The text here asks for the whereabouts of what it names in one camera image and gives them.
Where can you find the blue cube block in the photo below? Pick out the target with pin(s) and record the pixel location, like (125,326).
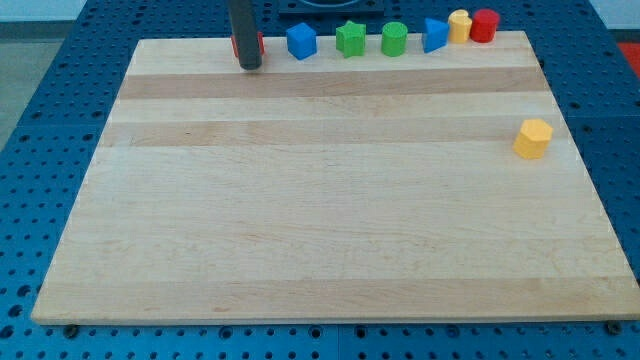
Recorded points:
(301,41)

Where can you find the yellow hexagon block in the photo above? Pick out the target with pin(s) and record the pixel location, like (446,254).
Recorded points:
(532,139)

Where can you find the light wooden board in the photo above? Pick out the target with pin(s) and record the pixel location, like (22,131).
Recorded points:
(370,189)

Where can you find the green star block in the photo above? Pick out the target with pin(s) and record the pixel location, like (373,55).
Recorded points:
(351,39)

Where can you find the red block behind rod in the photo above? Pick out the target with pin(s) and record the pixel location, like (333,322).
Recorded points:
(259,40)

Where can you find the green cylinder block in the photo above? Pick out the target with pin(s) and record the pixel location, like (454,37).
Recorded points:
(394,38)

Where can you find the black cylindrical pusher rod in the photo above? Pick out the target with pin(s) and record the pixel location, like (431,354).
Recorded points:
(245,32)

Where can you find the blue triangle block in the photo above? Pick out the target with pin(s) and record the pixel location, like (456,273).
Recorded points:
(435,35)

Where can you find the yellow heart block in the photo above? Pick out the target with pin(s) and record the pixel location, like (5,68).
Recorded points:
(460,24)

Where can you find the red cylinder block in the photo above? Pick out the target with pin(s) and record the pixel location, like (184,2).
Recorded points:
(484,25)

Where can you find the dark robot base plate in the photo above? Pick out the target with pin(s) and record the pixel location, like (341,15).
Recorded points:
(330,7)

